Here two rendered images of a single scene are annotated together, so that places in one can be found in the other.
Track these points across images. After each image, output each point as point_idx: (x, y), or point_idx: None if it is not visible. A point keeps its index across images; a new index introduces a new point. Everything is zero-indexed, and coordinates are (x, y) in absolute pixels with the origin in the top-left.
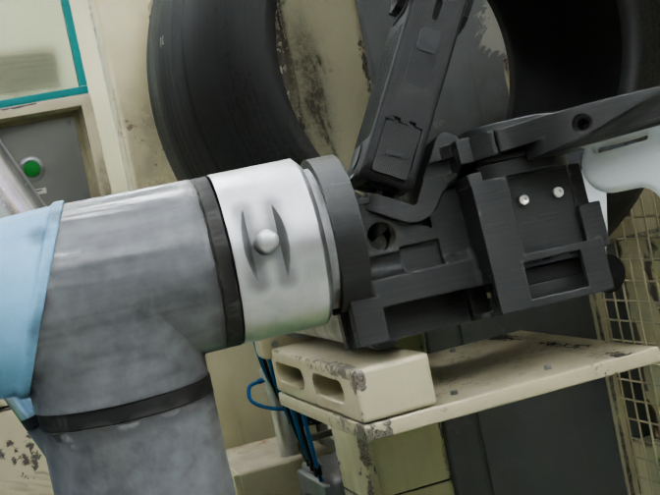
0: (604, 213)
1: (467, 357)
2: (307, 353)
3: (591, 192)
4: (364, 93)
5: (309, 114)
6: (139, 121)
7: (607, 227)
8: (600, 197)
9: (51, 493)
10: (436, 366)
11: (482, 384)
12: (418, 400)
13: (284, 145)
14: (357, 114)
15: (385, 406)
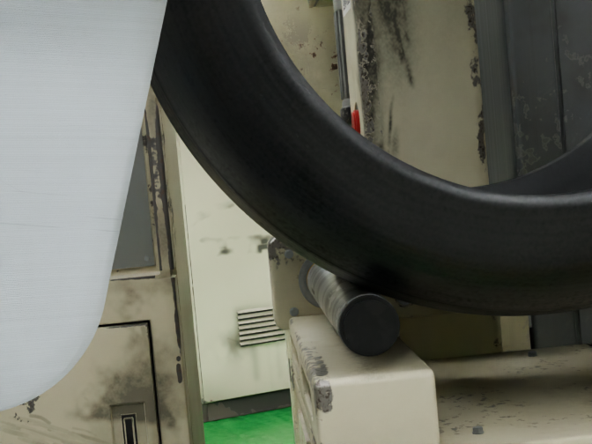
0: (107, 173)
1: (543, 368)
2: (312, 333)
3: (23, 42)
4: (460, 0)
5: (381, 20)
6: (280, 36)
7: (114, 249)
8: (95, 85)
9: (46, 442)
10: (494, 376)
11: (527, 424)
12: (411, 438)
13: (235, 34)
14: (446, 26)
15: (358, 439)
